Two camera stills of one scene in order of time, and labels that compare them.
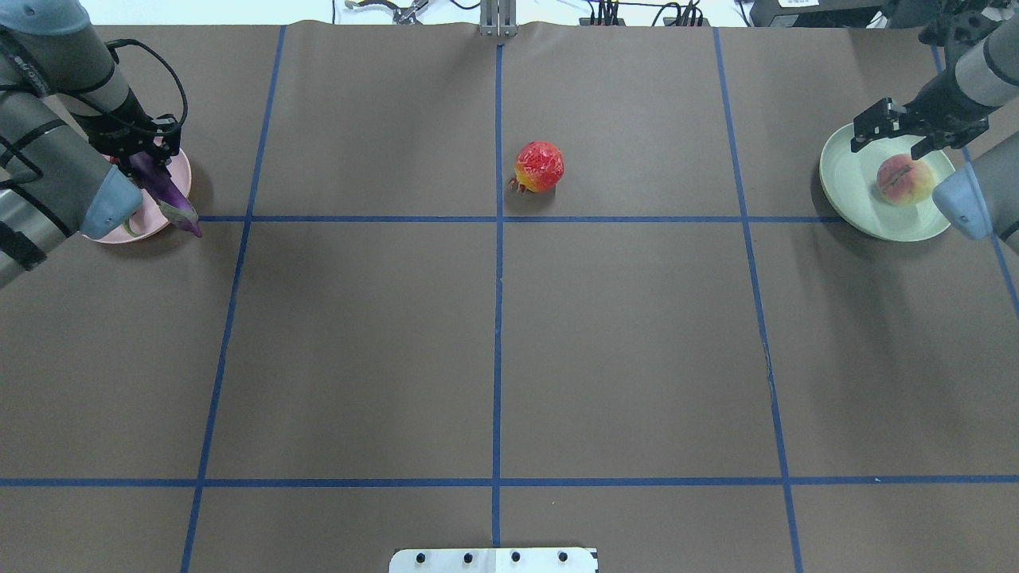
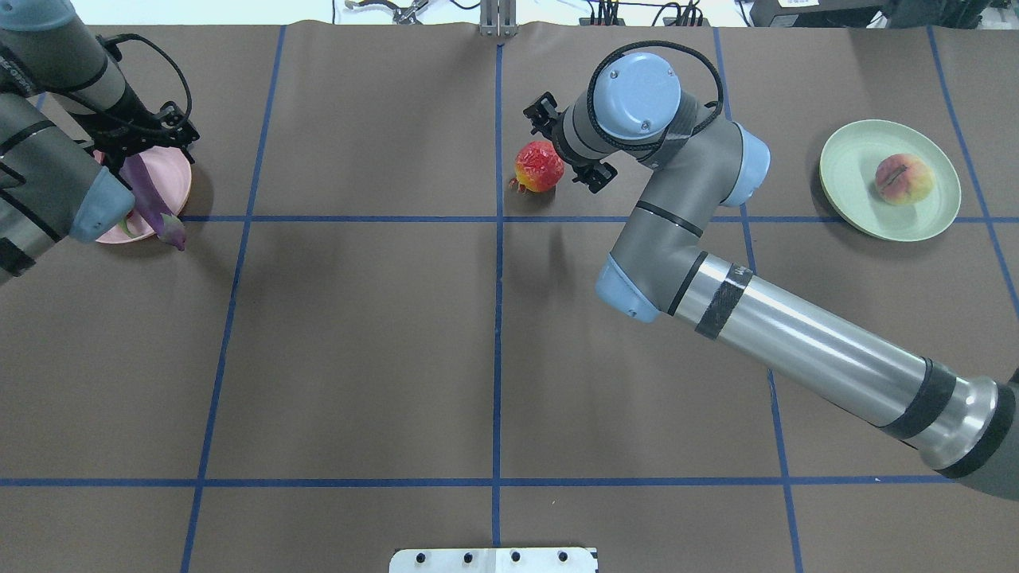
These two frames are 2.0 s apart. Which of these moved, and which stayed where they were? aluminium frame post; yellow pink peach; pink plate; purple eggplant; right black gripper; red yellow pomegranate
Moved: purple eggplant; right black gripper
Stayed: pink plate; aluminium frame post; yellow pink peach; red yellow pomegranate
